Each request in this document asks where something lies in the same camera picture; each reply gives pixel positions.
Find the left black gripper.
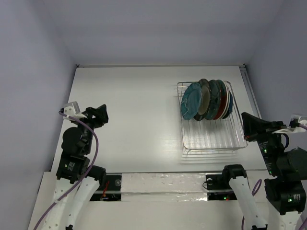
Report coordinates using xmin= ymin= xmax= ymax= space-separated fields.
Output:
xmin=72 ymin=103 xmax=108 ymax=152

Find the red teal flower plate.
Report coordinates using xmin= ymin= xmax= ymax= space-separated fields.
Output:
xmin=214 ymin=80 xmax=228 ymax=120

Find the dark blue plate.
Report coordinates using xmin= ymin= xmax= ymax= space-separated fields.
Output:
xmin=224 ymin=93 xmax=233 ymax=119

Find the mint green flower plate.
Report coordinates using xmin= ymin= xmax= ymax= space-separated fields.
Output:
xmin=219 ymin=81 xmax=230 ymax=119

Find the dark teal blossom plate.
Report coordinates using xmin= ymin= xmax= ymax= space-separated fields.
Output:
xmin=205 ymin=80 xmax=221 ymax=120

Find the dark speckled beige plate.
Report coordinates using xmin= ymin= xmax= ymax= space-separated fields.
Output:
xmin=194 ymin=79 xmax=211 ymax=121

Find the teal scalloped plate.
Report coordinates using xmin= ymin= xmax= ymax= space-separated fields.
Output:
xmin=180 ymin=82 xmax=201 ymax=120

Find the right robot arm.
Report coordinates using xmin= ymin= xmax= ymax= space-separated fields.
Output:
xmin=221 ymin=112 xmax=307 ymax=230

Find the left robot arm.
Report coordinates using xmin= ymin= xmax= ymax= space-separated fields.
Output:
xmin=34 ymin=102 xmax=108 ymax=230

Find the white foam strip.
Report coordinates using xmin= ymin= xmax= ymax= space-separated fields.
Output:
xmin=120 ymin=173 xmax=208 ymax=202

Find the metal wire dish rack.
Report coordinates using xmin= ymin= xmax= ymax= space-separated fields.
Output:
xmin=177 ymin=81 xmax=248 ymax=155

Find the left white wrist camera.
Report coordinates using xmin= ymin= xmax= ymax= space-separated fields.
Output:
xmin=60 ymin=101 xmax=80 ymax=116

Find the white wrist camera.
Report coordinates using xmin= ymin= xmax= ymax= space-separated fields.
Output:
xmin=276 ymin=114 xmax=307 ymax=134
xmin=60 ymin=101 xmax=80 ymax=116

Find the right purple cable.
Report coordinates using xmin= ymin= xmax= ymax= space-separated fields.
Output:
xmin=241 ymin=121 xmax=307 ymax=230

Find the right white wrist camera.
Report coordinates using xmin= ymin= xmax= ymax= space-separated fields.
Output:
xmin=276 ymin=114 xmax=307 ymax=134

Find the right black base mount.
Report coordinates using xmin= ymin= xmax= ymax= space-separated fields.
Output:
xmin=202 ymin=173 xmax=237 ymax=201

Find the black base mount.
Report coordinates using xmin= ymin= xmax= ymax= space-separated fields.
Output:
xmin=202 ymin=173 xmax=237 ymax=201
xmin=90 ymin=173 xmax=122 ymax=201

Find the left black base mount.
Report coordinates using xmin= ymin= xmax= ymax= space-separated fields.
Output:
xmin=90 ymin=173 xmax=122 ymax=201

